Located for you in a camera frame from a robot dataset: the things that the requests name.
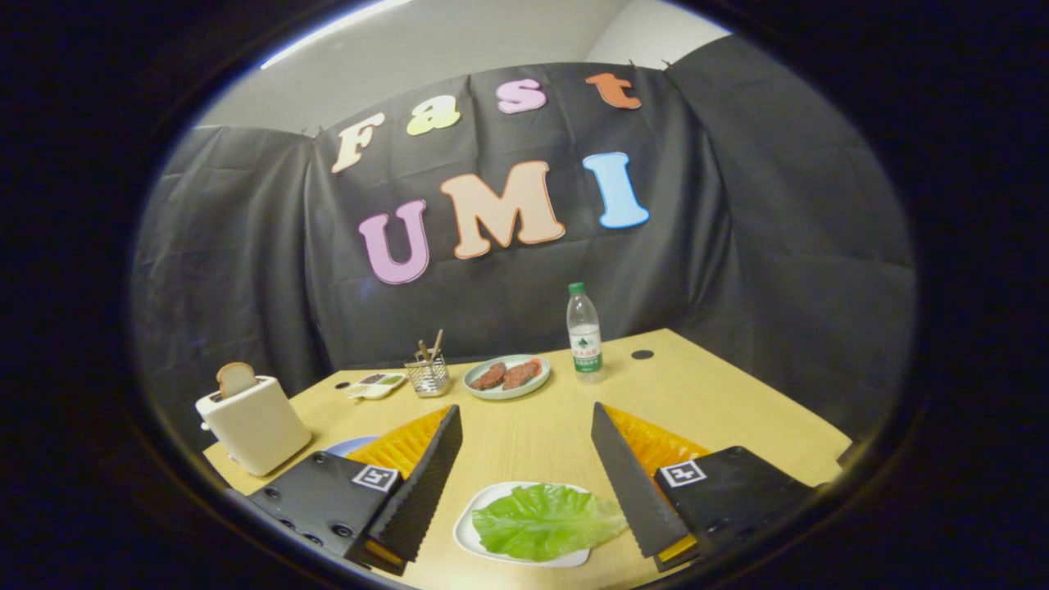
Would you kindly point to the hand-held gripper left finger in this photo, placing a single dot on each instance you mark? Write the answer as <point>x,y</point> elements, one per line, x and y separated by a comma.
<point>426,492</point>

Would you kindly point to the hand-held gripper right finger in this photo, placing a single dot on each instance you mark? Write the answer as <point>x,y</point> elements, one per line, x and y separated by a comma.
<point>627,483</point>

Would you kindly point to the green lettuce leaf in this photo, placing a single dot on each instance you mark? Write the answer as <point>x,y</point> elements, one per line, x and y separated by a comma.
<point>541,520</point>

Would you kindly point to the toasted bread slice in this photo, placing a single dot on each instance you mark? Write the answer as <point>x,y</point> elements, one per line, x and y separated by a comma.
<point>236,379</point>

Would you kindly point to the white rounded square plate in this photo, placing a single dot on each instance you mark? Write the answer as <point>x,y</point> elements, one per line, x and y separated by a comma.
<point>465,534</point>

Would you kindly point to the light blue round plate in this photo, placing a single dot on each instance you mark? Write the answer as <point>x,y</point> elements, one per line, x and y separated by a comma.
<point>348,447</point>

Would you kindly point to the white divided sauce dish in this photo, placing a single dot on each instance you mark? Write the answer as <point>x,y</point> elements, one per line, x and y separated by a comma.
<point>373,390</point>

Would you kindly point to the pale green round plate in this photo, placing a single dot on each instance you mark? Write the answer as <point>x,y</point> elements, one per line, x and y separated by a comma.
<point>506,393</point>

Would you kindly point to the brown meat patty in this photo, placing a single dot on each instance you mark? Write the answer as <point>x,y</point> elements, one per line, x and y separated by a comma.
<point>488,376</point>
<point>521,374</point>

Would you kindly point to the clear plastic water bottle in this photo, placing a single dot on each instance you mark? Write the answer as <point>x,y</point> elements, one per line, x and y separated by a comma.
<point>585,328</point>

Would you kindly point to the white toaster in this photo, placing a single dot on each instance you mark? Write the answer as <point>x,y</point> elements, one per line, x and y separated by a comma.
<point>254,426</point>

